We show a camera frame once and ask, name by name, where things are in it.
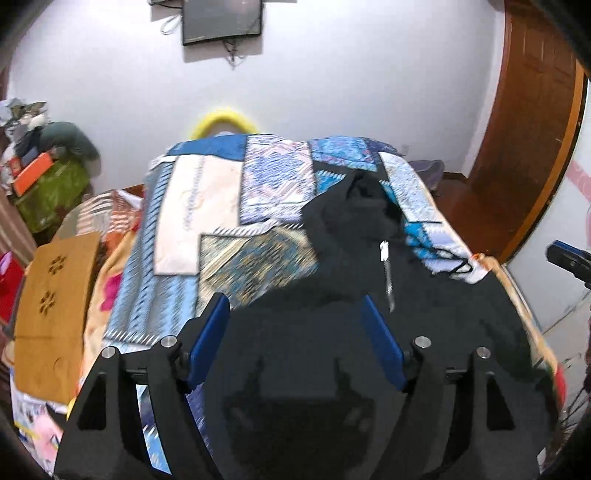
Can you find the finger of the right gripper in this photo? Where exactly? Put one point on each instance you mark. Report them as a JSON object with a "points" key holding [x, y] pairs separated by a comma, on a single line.
{"points": [[571, 259]]}

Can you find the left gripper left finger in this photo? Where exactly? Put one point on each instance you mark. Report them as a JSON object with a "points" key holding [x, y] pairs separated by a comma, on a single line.
{"points": [[104, 439]]}

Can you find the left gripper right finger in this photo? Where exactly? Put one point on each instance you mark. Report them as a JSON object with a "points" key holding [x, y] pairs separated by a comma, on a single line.
{"points": [[467, 423]]}

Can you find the black zip hoodie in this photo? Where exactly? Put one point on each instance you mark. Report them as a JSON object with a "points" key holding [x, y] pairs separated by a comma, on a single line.
{"points": [[296, 390]]}

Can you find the wooden laptop tray table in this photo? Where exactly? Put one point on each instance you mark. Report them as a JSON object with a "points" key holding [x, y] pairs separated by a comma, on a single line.
{"points": [[50, 320]]}

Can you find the wooden door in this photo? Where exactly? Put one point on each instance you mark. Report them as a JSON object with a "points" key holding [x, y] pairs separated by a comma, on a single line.
{"points": [[531, 130]]}

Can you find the striped folded cloth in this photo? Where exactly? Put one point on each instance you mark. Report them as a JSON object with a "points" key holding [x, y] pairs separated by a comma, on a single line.
{"points": [[115, 211]]}

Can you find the blue patchwork bed quilt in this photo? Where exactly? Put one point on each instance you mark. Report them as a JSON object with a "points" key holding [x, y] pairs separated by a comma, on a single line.
{"points": [[225, 212]]}

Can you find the orange box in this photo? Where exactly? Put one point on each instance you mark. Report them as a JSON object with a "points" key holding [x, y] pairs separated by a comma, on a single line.
{"points": [[29, 175]]}

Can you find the dark green plush pillow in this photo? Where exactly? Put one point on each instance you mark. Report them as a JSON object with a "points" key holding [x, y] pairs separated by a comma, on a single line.
{"points": [[67, 137]]}

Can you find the small wall monitor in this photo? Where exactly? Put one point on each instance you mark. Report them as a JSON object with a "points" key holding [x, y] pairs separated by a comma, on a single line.
{"points": [[210, 20]]}

